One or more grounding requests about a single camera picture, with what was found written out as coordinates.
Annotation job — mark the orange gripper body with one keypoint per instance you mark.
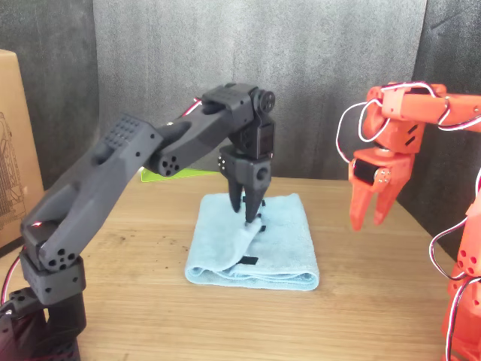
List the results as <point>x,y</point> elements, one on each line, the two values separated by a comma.
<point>391,169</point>

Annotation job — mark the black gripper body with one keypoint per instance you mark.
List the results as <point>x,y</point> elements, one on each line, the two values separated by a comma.
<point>248,171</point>

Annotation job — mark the light blue towel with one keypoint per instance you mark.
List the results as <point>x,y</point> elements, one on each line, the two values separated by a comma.
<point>285,240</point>

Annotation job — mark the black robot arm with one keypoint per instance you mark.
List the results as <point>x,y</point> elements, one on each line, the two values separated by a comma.
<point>112,169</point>

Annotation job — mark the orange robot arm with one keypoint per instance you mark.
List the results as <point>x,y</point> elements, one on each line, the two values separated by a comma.
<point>421,105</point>

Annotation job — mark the bright green plastic sheet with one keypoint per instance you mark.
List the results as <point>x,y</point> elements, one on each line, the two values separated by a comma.
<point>199,174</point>

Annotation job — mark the light grey felt panel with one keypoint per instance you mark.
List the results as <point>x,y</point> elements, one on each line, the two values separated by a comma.
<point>263,56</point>

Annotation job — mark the dark grey felt panel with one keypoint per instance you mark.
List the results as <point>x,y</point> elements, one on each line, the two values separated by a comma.
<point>56,37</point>
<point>451,45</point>

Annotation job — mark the brown cardboard box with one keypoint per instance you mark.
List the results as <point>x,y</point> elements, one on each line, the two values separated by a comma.
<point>15,150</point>

